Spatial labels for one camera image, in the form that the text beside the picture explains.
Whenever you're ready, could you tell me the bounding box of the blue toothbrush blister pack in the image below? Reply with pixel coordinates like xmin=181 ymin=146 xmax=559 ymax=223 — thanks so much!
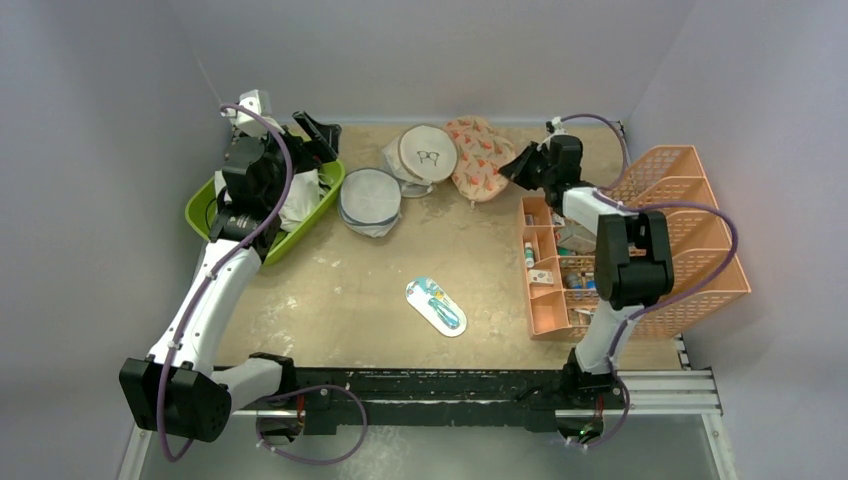
xmin=405 ymin=277 xmax=468 ymax=338

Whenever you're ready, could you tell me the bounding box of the small white box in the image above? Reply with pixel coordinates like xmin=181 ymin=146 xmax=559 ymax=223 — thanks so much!
xmin=527 ymin=269 xmax=555 ymax=286

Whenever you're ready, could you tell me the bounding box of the white glue stick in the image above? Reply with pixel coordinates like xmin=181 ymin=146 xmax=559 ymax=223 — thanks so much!
xmin=523 ymin=242 xmax=536 ymax=269

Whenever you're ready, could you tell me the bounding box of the orange plastic file organizer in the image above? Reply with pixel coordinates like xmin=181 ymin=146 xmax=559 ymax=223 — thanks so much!
xmin=518 ymin=145 xmax=751 ymax=343

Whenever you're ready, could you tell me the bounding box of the blue can in organizer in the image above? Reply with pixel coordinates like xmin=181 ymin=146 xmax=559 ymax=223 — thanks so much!
xmin=563 ymin=272 xmax=596 ymax=290

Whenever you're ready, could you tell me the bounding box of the grey box in organizer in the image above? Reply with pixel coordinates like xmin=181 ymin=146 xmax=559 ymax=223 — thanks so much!
xmin=555 ymin=223 xmax=596 ymax=255

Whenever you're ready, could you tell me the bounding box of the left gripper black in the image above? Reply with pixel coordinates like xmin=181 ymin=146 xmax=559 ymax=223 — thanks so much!
xmin=249 ymin=112 xmax=339 ymax=208

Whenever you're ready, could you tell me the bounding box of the white round mesh laundry bag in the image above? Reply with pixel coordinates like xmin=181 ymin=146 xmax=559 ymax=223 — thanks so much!
xmin=338 ymin=168 xmax=402 ymax=238

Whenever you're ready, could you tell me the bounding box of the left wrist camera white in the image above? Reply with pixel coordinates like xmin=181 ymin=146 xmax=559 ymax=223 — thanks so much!
xmin=220 ymin=89 xmax=272 ymax=138

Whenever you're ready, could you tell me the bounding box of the green plastic bin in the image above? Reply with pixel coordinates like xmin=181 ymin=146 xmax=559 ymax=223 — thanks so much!
xmin=184 ymin=131 xmax=345 ymax=264

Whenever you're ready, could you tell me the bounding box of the white cloth in bin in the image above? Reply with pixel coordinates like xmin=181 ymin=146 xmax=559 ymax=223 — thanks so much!
xmin=209 ymin=170 xmax=324 ymax=240

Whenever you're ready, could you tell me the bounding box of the floral mesh laundry bag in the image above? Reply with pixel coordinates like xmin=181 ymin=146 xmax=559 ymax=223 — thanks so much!
xmin=442 ymin=115 xmax=517 ymax=203

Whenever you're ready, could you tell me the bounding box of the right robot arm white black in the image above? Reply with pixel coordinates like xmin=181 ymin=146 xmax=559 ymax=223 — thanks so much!
xmin=498 ymin=134 xmax=674 ymax=407

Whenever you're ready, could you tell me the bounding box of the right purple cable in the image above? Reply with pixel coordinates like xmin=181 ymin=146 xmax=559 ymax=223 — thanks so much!
xmin=559 ymin=113 xmax=739 ymax=359

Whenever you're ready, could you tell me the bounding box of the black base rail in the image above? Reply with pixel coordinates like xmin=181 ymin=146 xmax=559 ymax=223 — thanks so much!
xmin=247 ymin=366 xmax=629 ymax=436

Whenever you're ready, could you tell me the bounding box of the beige glasses print laundry bag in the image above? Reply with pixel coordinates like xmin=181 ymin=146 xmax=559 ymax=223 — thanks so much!
xmin=381 ymin=124 xmax=459 ymax=198

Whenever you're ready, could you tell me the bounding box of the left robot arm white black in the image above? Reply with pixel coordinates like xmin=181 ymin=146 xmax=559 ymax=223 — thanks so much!
xmin=119 ymin=104 xmax=343 ymax=446

